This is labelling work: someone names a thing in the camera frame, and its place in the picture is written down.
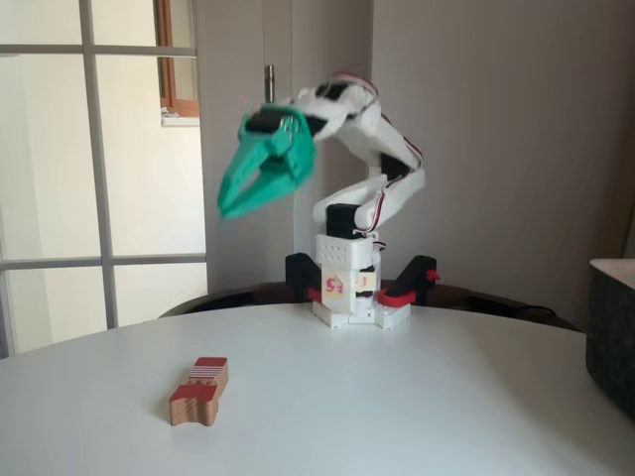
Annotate red topped wooden block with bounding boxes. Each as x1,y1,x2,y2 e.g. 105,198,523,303
168,356,230,428

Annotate dark brown chair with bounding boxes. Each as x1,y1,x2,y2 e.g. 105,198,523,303
158,280,582,332

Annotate yellow label reading F5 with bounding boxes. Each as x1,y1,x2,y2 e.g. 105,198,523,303
320,270,348,298

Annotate black red table clamp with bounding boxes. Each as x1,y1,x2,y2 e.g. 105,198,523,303
284,251,323,303
376,255,442,309

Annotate red white black servo cable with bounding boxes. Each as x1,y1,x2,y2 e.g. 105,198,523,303
326,71,427,168
354,171,416,237

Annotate white framed glass door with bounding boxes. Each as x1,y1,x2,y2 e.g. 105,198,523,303
0,0,208,358

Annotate dark grey felt container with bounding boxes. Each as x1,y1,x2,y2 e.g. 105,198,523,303
584,258,635,416

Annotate brown wooden window frame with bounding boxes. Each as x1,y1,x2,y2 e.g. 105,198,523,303
155,0,200,129

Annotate thin black cable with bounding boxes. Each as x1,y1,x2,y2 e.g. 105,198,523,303
463,295,560,318

